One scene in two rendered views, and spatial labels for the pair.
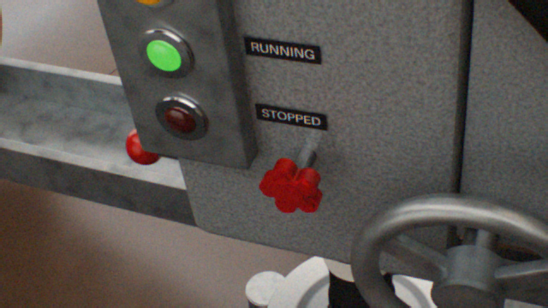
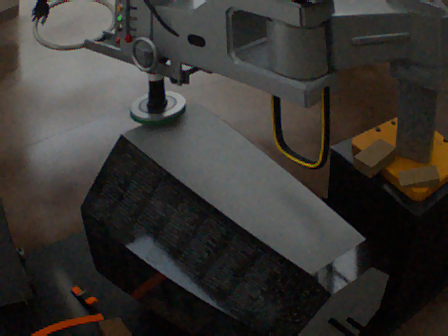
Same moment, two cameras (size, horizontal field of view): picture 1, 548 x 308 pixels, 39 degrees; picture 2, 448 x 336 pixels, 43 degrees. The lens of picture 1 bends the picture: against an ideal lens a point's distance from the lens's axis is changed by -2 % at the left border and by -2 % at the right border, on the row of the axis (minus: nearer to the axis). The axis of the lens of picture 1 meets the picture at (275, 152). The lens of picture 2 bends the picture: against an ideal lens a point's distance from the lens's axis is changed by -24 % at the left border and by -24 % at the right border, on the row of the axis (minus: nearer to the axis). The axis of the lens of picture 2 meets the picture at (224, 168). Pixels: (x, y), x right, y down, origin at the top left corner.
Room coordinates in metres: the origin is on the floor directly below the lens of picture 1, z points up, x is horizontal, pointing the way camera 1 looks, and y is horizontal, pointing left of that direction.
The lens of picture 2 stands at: (-1.68, -1.01, 2.16)
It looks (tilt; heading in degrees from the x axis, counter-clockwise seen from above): 34 degrees down; 18
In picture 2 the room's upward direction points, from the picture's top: 2 degrees counter-clockwise
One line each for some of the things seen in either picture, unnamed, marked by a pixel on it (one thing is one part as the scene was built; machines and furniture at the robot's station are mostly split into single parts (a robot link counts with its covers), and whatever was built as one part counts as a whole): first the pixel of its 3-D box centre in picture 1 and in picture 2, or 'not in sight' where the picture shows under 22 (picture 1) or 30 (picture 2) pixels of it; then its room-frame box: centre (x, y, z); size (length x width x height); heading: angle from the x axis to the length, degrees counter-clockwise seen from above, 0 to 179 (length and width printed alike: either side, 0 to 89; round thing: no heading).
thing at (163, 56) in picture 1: (165, 53); not in sight; (0.38, 0.05, 1.35); 0.02 x 0.01 x 0.02; 64
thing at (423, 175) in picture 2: not in sight; (419, 175); (0.39, -1.14, 0.80); 0.20 x 0.10 x 0.05; 101
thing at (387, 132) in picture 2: not in sight; (414, 152); (0.63, -1.12, 0.76); 0.49 x 0.49 x 0.05; 51
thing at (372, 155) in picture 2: not in sight; (375, 157); (0.47, -0.92, 0.81); 0.20 x 0.10 x 0.05; 149
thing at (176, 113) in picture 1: (181, 117); not in sight; (0.38, 0.05, 1.29); 0.02 x 0.01 x 0.02; 64
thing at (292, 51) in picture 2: not in sight; (297, 41); (0.17, -0.66, 1.37); 0.19 x 0.19 x 0.20
